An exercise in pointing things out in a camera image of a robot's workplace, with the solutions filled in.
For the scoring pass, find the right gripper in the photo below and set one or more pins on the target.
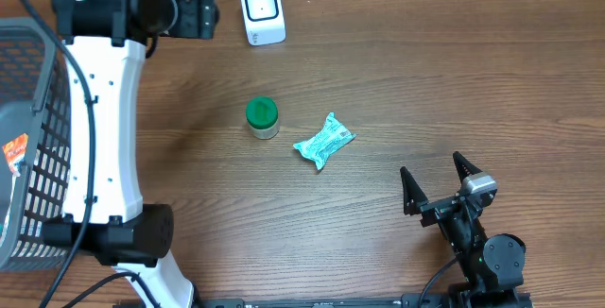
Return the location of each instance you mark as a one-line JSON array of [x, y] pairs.
[[417, 203]]

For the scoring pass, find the teal tissue packet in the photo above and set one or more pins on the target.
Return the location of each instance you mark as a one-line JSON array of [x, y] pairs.
[[332, 137]]

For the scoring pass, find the green lid jar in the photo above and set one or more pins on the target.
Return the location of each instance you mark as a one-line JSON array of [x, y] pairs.
[[263, 117]]

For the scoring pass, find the orange snack packet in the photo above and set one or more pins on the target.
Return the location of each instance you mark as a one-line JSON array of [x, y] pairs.
[[15, 153]]

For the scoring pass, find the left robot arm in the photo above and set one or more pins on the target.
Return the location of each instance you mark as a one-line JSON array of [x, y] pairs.
[[106, 44]]

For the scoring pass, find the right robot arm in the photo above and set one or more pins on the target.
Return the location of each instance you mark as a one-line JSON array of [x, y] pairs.
[[492, 266]]

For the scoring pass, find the white barcode scanner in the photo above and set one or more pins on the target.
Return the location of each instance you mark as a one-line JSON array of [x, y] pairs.
[[264, 21]]

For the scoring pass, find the grey plastic mesh basket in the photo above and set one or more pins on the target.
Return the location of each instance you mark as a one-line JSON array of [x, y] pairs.
[[35, 100]]

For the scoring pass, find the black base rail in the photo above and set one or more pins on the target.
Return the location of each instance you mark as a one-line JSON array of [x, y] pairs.
[[321, 303]]

